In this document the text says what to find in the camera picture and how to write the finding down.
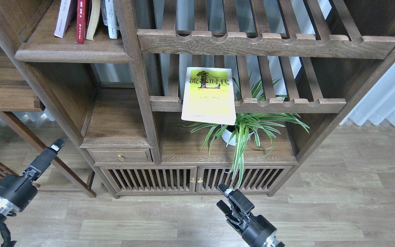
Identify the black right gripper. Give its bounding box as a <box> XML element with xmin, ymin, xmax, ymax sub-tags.
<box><xmin>216</xmin><ymin>183</ymin><xmax>285</xmax><ymax>247</ymax></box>

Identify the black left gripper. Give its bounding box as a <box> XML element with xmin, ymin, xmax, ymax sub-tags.
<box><xmin>0</xmin><ymin>138</ymin><xmax>66</xmax><ymax>217</ymax></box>

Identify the yellow green cover book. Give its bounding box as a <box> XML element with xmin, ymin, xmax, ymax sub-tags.
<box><xmin>181</xmin><ymin>67</ymin><xmax>236</xmax><ymax>126</ymax></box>

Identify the white cover book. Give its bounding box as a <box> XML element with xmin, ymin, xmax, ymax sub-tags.
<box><xmin>54</xmin><ymin>0</ymin><xmax>78</xmax><ymax>38</ymax></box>

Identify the red cover book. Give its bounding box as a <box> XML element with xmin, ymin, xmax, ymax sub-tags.
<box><xmin>76</xmin><ymin>0</ymin><xmax>91</xmax><ymax>44</ymax></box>

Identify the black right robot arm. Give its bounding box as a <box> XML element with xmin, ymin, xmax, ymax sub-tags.
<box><xmin>217</xmin><ymin>183</ymin><xmax>285</xmax><ymax>247</ymax></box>

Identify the white plant pot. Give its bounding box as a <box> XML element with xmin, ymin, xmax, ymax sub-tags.
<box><xmin>220</xmin><ymin>125</ymin><xmax>240</xmax><ymax>146</ymax></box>

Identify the brass drawer knob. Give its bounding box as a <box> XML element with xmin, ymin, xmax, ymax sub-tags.
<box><xmin>117</xmin><ymin>154</ymin><xmax>125</xmax><ymax>162</ymax></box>

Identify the green spider plant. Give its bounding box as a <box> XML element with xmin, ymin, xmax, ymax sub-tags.
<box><xmin>183</xmin><ymin>71</ymin><xmax>310</xmax><ymax>188</ymax></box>

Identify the dark wooden bookshelf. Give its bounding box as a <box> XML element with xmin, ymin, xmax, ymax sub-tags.
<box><xmin>0</xmin><ymin>0</ymin><xmax>395</xmax><ymax>197</ymax></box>

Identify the upright white book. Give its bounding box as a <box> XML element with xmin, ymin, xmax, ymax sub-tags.
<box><xmin>105</xmin><ymin>0</ymin><xmax>119</xmax><ymax>39</ymax></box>

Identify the upright tan book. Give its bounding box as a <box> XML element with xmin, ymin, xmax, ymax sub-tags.
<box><xmin>86</xmin><ymin>0</ymin><xmax>101</xmax><ymax>40</ymax></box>

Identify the white curtain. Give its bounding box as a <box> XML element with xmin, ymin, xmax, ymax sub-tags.
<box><xmin>340</xmin><ymin>63</ymin><xmax>395</xmax><ymax>126</ymax></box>

